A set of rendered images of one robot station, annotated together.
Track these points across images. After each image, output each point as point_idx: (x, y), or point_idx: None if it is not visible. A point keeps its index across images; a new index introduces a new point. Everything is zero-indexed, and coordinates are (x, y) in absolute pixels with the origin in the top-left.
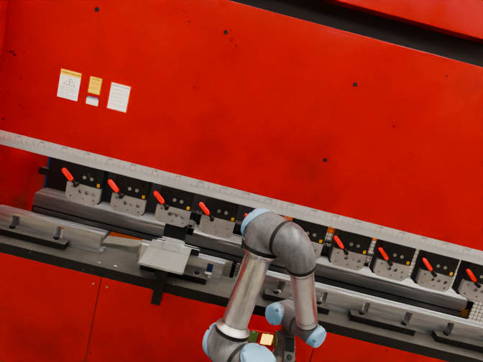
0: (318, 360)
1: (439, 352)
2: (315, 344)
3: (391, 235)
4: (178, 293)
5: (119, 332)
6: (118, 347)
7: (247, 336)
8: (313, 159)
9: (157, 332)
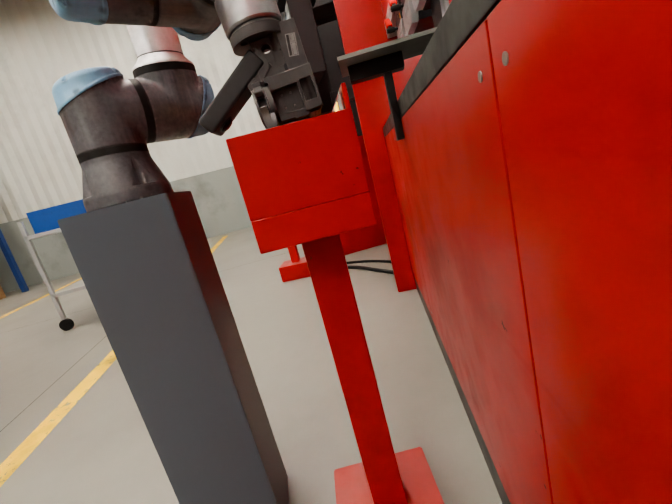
0: (526, 199)
1: None
2: (51, 5)
3: None
4: (402, 109)
5: (411, 198)
6: (416, 222)
7: (135, 66)
8: None
9: (415, 188)
